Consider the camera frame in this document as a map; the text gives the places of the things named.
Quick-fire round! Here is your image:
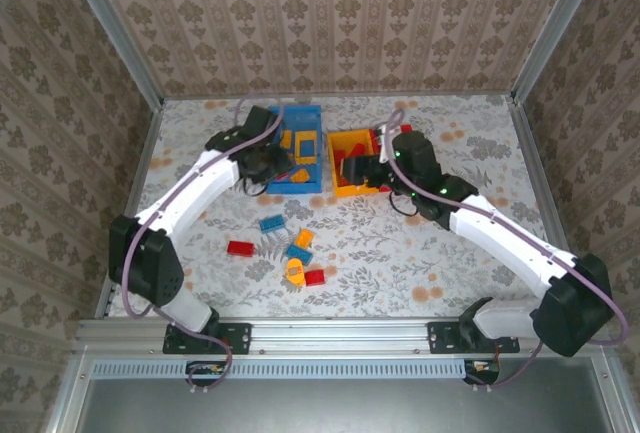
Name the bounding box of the yellow plastic bin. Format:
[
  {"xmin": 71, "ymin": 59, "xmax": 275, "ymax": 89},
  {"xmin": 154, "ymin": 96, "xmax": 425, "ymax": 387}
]
[{"xmin": 326, "ymin": 127, "xmax": 382, "ymax": 199}]

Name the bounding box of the blue plastic bin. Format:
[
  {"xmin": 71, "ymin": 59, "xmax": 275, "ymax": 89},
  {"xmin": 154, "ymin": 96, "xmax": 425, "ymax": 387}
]
[{"xmin": 266, "ymin": 105, "xmax": 324, "ymax": 197}]

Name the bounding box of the yellow lego window frame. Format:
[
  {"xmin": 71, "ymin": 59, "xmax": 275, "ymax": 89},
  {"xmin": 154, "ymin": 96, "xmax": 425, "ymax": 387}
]
[{"xmin": 293, "ymin": 129, "xmax": 320, "ymax": 165}]

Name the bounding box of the red plastic bin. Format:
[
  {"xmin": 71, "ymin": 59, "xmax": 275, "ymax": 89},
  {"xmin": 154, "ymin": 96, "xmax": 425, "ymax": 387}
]
[{"xmin": 372, "ymin": 122, "xmax": 415, "ymax": 147}]

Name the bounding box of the blue lego brick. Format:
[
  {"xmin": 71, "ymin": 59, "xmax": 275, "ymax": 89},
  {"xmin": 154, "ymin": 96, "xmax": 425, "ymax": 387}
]
[
  {"xmin": 258, "ymin": 215, "xmax": 288, "ymax": 234},
  {"xmin": 284, "ymin": 244, "xmax": 314, "ymax": 266}
]

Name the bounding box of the yellow round lego piece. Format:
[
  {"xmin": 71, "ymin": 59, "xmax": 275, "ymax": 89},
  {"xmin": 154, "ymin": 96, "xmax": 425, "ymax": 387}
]
[{"xmin": 285, "ymin": 257, "xmax": 308, "ymax": 287}]

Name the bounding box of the grey metal panel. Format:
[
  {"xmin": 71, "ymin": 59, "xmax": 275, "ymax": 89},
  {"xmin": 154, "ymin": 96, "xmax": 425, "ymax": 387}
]
[{"xmin": 74, "ymin": 357, "xmax": 619, "ymax": 433}]

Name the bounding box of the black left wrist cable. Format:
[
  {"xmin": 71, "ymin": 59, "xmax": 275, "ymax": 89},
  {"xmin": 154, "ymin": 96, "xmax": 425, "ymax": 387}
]
[{"xmin": 241, "ymin": 178, "xmax": 272, "ymax": 199}]

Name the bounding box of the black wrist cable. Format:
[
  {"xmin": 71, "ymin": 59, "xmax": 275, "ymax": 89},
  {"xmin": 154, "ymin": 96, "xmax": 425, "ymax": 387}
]
[
  {"xmin": 241, "ymin": 178, "xmax": 272, "ymax": 199},
  {"xmin": 388, "ymin": 191, "xmax": 422, "ymax": 218}
]

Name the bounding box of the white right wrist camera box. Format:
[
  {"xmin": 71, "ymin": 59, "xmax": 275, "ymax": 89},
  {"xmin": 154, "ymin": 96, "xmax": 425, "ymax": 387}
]
[{"xmin": 375, "ymin": 125, "xmax": 396, "ymax": 164}]

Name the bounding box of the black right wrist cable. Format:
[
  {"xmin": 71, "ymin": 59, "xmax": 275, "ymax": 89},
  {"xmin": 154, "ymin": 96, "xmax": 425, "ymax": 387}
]
[{"xmin": 388, "ymin": 191, "xmax": 422, "ymax": 218}]

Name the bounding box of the aluminium table side rail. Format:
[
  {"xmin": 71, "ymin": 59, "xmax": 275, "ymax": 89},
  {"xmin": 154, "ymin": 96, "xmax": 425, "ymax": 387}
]
[
  {"xmin": 507, "ymin": 95, "xmax": 576, "ymax": 254},
  {"xmin": 94, "ymin": 101, "xmax": 164, "ymax": 318}
]

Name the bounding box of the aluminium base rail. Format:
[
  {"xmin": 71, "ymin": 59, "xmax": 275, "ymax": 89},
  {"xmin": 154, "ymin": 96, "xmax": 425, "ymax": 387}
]
[{"xmin": 74, "ymin": 316, "xmax": 615, "ymax": 356}]

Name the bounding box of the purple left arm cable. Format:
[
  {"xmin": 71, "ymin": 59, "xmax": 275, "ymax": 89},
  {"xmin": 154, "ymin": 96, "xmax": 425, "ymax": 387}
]
[{"xmin": 122, "ymin": 92, "xmax": 286, "ymax": 394}]

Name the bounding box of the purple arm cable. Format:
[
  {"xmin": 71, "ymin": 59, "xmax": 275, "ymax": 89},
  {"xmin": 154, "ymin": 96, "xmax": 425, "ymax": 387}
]
[
  {"xmin": 382, "ymin": 108, "xmax": 631, "ymax": 394},
  {"xmin": 122, "ymin": 92, "xmax": 286, "ymax": 394}
]

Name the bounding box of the slotted grey cable duct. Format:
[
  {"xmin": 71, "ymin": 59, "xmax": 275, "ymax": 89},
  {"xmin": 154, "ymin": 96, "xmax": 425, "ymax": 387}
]
[{"xmin": 91, "ymin": 357, "xmax": 475, "ymax": 381}]

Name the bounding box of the aluminium frame post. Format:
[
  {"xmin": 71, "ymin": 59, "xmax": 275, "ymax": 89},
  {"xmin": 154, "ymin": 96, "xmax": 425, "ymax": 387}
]
[
  {"xmin": 58, "ymin": 0, "xmax": 165, "ymax": 107},
  {"xmin": 512, "ymin": 0, "xmax": 609, "ymax": 103}
]

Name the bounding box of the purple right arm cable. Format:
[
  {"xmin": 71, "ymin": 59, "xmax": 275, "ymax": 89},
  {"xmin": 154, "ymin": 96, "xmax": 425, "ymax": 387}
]
[{"xmin": 382, "ymin": 108, "xmax": 631, "ymax": 394}]

